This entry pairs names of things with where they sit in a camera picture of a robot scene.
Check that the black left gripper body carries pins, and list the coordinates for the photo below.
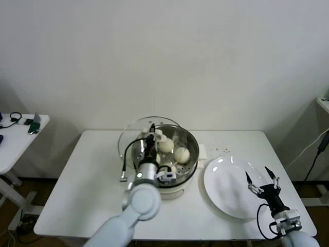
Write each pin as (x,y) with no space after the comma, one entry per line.
(151,150)

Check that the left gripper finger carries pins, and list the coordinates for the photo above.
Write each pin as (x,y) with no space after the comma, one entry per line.
(153,129)

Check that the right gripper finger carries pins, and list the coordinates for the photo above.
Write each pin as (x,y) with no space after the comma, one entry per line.
(250,183)
(272,175)

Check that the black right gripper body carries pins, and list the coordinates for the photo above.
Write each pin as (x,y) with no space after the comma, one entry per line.
(271,196)

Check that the glass pot lid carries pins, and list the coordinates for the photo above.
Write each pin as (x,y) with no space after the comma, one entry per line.
(133,131)

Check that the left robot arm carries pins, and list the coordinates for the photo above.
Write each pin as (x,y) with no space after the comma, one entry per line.
(138,203)

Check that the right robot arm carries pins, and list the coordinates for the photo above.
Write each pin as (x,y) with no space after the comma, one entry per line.
(295,234)

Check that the steel steamer basket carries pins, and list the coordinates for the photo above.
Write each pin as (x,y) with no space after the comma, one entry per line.
(191,151)

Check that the white round plate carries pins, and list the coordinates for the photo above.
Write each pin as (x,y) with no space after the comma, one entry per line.
(226,185)

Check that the scattered brown crumbs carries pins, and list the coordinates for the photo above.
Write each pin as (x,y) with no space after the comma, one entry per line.
(223,149)

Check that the white electric pot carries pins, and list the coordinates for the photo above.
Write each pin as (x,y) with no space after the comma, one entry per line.
(177,191)

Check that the white side table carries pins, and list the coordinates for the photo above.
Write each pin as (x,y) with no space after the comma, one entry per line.
(15,146)

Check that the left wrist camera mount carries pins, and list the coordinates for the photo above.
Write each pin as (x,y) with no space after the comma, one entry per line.
(167,176)

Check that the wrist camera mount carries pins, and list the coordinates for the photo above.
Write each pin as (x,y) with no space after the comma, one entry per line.
(290,223)
(167,176)

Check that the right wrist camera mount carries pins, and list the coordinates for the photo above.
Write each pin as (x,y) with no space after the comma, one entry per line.
(290,223)

